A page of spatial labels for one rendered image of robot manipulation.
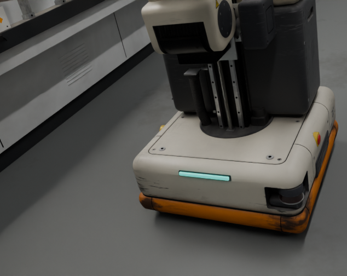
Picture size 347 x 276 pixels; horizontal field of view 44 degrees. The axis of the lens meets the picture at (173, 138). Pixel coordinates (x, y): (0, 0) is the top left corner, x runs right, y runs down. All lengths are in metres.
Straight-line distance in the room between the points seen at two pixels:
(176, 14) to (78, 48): 1.70
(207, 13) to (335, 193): 0.85
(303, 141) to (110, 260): 0.78
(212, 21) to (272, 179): 0.50
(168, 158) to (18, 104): 1.22
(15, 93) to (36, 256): 1.04
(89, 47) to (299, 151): 1.87
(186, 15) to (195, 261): 0.79
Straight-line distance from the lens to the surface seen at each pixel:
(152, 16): 1.27
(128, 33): 3.33
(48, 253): 1.75
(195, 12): 1.20
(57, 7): 2.42
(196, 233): 1.58
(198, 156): 1.47
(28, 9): 2.30
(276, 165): 1.36
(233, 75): 1.51
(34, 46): 2.32
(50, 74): 2.67
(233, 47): 1.42
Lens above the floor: 1.04
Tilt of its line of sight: 28 degrees down
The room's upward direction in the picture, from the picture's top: 14 degrees counter-clockwise
